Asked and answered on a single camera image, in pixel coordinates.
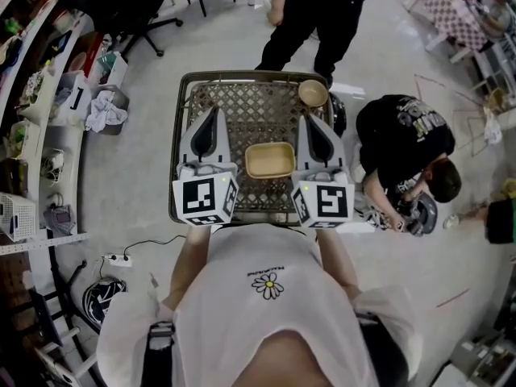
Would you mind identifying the grey bin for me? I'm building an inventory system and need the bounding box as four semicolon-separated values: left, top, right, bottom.
90;85;131;136

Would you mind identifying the black office chair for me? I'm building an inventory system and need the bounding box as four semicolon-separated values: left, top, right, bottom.
60;0;185;58

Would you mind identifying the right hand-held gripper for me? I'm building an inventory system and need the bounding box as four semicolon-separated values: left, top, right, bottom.
290;114;356;230

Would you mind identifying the black headset device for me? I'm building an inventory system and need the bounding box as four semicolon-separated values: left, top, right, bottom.
397;191;439;238

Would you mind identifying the person's left forearm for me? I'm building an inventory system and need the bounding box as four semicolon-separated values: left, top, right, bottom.
163;223;213;312

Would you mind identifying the white bag black mark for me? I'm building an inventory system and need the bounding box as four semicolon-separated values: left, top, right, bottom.
50;73;93;127

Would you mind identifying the white folding rack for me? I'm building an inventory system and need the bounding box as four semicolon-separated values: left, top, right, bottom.
34;324;100;387

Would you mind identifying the white power strip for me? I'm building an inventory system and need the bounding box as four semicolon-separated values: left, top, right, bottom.
103;253;133;268

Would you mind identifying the white perforated basket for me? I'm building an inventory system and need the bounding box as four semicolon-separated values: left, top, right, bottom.
0;192;37;242

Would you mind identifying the white storage rack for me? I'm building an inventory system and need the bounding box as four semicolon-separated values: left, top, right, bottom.
439;328;516;387

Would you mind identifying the white metal shelf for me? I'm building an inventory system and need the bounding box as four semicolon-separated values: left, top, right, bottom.
0;0;89;253

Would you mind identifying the black cable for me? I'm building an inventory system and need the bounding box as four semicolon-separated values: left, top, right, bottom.
123;234;189;258

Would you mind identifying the checkered cloth table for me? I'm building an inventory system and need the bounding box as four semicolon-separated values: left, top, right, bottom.
410;0;491;64

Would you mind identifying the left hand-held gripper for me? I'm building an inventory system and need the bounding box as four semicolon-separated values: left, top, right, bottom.
172;106;240;229

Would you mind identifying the crumpled white cloth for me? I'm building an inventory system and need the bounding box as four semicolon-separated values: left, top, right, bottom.
85;90;129;133

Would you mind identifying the black round stool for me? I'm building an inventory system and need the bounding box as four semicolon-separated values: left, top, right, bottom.
328;90;348;137

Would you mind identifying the tan round bowl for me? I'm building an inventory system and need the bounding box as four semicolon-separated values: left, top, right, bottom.
298;78;329;107

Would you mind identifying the black white patterned helmet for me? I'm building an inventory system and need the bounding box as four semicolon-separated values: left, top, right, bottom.
82;277;127;325

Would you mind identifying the brown lattice glass table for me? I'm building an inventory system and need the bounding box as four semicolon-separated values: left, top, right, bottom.
169;69;335;226

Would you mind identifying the person's right forearm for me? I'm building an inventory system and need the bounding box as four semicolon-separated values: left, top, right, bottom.
316;227;362;302

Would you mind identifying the white green paper bag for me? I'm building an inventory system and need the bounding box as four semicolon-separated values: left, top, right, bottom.
94;51;129;86

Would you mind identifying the black shoulder strap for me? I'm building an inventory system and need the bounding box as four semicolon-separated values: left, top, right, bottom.
354;311;410;387
147;321;177;387

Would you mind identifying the plaid fabric pouch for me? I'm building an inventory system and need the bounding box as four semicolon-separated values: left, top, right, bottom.
43;203;77;233

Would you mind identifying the person's white flower t-shirt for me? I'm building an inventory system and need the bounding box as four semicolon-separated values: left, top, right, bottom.
96;222;424;387

